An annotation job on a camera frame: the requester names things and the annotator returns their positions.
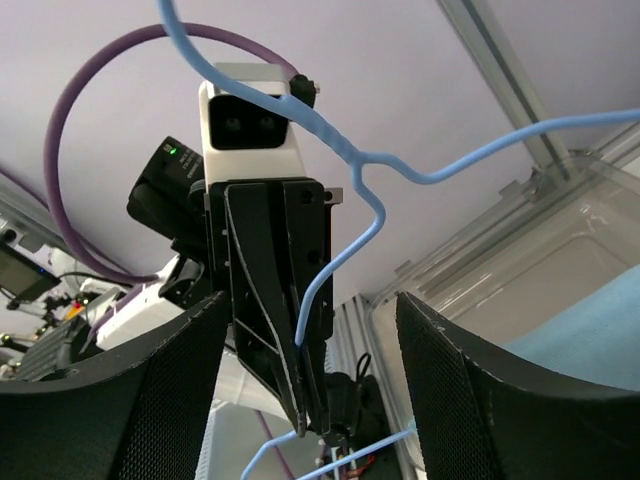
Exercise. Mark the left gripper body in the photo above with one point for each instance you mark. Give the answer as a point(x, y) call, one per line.
point(218, 237)

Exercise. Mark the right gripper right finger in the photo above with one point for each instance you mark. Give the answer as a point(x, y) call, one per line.
point(484, 413)

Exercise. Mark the light blue wire hanger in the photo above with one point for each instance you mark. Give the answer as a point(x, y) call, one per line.
point(293, 109)

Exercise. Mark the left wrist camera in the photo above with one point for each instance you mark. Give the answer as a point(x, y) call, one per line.
point(242, 141)

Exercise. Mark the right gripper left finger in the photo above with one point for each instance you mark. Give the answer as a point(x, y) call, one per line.
point(137, 411)

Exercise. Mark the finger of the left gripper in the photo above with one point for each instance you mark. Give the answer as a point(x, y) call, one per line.
point(260, 312)
point(305, 300)

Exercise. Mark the clear plastic bin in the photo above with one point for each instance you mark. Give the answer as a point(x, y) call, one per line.
point(544, 247)

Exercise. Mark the light blue trousers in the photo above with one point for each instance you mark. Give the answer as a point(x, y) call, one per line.
point(595, 340)

